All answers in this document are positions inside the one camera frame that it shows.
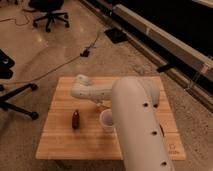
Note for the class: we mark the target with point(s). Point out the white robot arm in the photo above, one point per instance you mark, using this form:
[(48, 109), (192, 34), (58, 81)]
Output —
[(133, 100)]

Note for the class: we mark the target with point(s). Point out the small brown sauce bottle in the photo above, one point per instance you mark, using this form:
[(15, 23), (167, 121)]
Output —
[(76, 119)]

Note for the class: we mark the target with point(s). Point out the black floor plate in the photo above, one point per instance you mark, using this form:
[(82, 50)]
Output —
[(116, 35)]

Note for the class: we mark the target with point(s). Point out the wooden table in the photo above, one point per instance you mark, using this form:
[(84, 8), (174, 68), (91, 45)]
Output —
[(59, 141)]

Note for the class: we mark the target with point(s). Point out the black office chair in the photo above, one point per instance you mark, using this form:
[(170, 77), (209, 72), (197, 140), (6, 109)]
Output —
[(51, 10)]

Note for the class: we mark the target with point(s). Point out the black chair base left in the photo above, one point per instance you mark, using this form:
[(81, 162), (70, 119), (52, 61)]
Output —
[(10, 101)]

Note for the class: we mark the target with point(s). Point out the long grey rail beam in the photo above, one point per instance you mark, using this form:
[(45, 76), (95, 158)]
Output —
[(182, 27)]

